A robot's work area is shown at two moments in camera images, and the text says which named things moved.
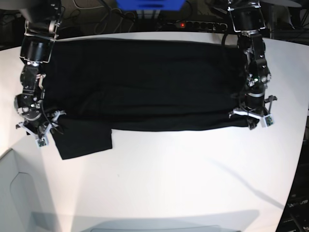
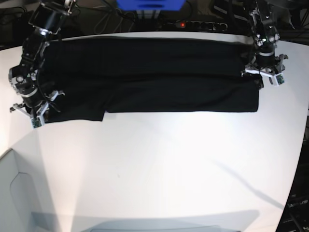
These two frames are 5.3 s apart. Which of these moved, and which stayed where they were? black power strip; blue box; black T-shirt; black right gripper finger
Moved: black T-shirt; black right gripper finger
Stayed: blue box; black power strip
